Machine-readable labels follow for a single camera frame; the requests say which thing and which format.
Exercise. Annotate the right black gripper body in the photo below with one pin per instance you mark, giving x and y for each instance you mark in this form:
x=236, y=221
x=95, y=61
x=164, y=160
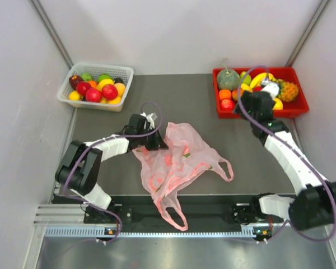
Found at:
x=246, y=98

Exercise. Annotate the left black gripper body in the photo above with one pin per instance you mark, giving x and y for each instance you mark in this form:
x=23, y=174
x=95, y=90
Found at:
x=150, y=142

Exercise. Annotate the red pomegranate fruit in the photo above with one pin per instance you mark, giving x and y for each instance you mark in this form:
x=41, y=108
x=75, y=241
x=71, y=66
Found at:
x=257, y=89

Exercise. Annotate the orange fruit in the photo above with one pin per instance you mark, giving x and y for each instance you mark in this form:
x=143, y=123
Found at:
x=224, y=94

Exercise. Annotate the green yellow fruit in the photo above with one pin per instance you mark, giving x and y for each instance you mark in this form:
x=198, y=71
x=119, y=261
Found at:
x=245, y=78

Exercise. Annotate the pink printed plastic bag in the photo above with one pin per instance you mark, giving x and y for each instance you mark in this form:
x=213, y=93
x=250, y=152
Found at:
x=165, y=172

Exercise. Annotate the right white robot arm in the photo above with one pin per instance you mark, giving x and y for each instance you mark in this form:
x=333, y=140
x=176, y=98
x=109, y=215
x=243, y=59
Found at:
x=315, y=201

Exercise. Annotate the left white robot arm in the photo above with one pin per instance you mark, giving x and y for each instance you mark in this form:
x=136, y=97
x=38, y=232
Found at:
x=79, y=168

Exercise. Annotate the yellow fruit in basket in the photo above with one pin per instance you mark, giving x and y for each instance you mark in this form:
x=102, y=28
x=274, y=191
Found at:
x=104, y=83

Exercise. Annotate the dark red fruit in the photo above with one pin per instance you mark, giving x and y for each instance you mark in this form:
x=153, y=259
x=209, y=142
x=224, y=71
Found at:
x=74, y=80

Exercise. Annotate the red apple in tray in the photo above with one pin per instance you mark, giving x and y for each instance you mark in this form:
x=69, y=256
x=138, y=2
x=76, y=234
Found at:
x=227, y=105

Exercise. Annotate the yellow mango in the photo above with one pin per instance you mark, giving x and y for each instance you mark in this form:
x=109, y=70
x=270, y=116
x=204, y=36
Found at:
x=246, y=87

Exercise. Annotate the yellow banana bunch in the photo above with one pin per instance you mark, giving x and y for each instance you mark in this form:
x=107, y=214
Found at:
x=256, y=81

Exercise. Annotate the orange pineapple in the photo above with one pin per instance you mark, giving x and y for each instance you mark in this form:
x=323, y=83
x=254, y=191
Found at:
x=288, y=91

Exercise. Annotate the green melon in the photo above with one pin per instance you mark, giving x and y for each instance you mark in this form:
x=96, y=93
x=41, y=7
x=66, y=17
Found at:
x=227, y=78

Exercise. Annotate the red plastic tray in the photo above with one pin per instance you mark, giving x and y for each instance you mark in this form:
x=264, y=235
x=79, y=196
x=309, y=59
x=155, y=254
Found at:
x=290, y=110

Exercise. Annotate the orange peach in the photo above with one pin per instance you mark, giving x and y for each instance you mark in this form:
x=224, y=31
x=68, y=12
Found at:
x=120, y=88

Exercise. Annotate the red apple right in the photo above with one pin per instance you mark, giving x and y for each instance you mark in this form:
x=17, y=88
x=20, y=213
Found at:
x=109, y=92

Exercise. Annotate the dark mangosteen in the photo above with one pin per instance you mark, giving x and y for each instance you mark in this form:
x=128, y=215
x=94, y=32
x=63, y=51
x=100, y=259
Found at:
x=118, y=80

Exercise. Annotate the red apple middle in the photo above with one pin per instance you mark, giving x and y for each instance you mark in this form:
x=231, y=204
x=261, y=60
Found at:
x=93, y=95

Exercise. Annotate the small orange tangerine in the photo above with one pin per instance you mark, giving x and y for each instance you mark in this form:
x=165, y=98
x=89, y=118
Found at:
x=92, y=83

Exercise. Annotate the green apple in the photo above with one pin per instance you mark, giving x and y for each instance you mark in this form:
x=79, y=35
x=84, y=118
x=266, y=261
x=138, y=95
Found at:
x=103, y=77

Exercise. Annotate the white perforated plastic basket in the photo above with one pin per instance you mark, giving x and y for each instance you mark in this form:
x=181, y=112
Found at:
x=116, y=105

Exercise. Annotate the red apple left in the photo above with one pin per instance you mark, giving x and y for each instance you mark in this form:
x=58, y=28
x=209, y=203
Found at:
x=82, y=87

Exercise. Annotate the green lime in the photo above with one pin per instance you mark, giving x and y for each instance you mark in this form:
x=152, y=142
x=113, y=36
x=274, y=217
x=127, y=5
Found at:
x=87, y=76

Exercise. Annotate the yellow lemon in basket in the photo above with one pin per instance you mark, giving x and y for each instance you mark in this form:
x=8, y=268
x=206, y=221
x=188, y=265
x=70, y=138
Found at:
x=75, y=96

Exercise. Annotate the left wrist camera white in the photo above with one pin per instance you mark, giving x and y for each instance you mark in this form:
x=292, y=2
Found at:
x=150, y=120

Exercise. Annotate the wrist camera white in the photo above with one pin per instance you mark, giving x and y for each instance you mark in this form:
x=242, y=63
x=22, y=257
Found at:
x=150, y=120
x=272, y=88

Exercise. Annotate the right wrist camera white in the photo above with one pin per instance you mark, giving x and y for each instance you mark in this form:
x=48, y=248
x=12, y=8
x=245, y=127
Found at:
x=272, y=88

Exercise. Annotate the grey slotted cable duct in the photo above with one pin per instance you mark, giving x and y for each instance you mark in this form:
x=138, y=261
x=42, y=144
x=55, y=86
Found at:
x=104, y=232

